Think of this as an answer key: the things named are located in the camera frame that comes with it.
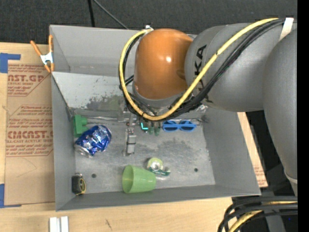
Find grey metal bin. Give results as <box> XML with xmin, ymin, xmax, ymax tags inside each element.
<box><xmin>49</xmin><ymin>25</ymin><xmax>262</xmax><ymax>212</ymax></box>

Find green plastic cup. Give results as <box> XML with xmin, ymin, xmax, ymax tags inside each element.
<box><xmin>121</xmin><ymin>164</ymin><xmax>157</xmax><ymax>194</ymax></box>

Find brown cardboard board red print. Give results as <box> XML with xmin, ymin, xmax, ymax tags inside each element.
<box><xmin>0</xmin><ymin>42</ymin><xmax>269</xmax><ymax>209</ymax></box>

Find green toy brick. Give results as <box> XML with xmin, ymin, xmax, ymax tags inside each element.
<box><xmin>73</xmin><ymin>114</ymin><xmax>88</xmax><ymax>138</ymax></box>

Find black and yellow tape measure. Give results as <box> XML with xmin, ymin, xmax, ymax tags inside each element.
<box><xmin>71</xmin><ymin>174</ymin><xmax>86</xmax><ymax>196</ymax></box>

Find crushed blue drink can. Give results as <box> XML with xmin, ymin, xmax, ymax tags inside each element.
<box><xmin>74</xmin><ymin>125</ymin><xmax>112</xmax><ymax>158</ymax></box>

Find blue sunglasses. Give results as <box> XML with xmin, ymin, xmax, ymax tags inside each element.
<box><xmin>162</xmin><ymin>120</ymin><xmax>197</xmax><ymax>132</ymax></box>

